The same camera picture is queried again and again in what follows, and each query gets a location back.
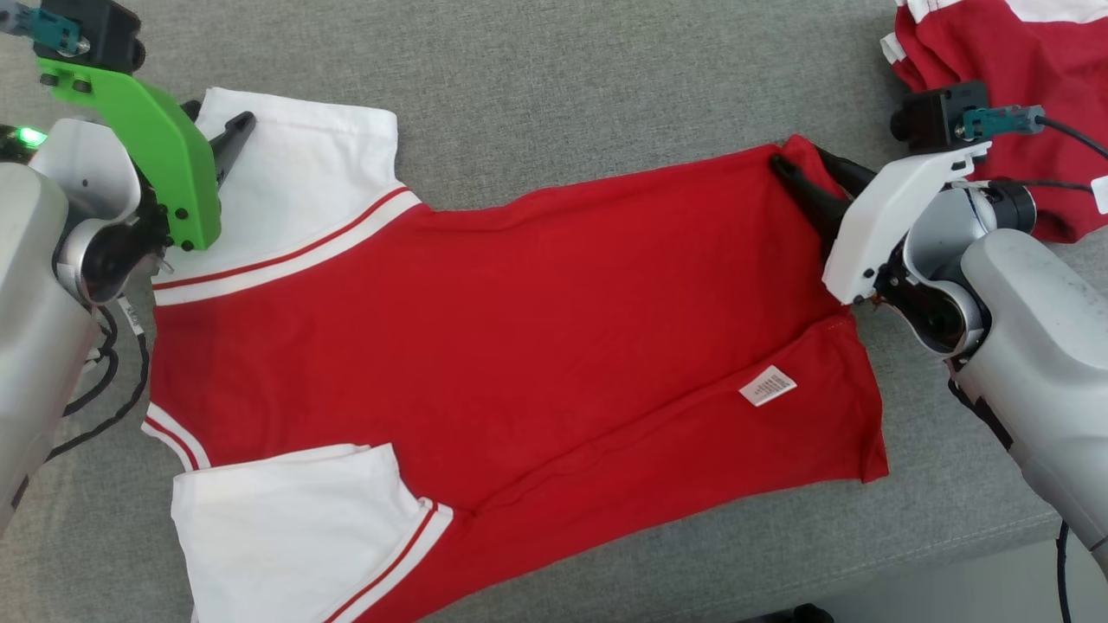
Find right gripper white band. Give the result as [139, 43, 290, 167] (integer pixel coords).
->
[770, 143, 1039, 305]

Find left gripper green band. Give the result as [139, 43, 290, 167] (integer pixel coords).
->
[0, 56, 258, 260]

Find red shorts with white stripes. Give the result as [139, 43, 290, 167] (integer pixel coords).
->
[880, 0, 1108, 245]

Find red shirt with white sleeves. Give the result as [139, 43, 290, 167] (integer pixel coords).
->
[141, 87, 891, 623]

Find grey fabric sofa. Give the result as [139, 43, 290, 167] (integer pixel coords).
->
[0, 0, 1108, 623]

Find right camera cable teal plug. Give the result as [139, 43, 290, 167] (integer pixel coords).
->
[957, 105, 1108, 162]

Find camera cable teal plug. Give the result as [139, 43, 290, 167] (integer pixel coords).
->
[0, 3, 85, 55]
[957, 105, 1108, 162]

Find left camera cable teal plug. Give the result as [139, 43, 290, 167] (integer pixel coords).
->
[0, 3, 85, 55]

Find thin black right gripper cable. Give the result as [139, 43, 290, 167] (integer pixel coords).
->
[987, 177, 1102, 193]

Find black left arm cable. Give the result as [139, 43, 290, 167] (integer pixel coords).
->
[45, 299, 153, 461]

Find black hanging right arm cable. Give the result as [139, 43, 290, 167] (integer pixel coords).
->
[1053, 519, 1075, 623]

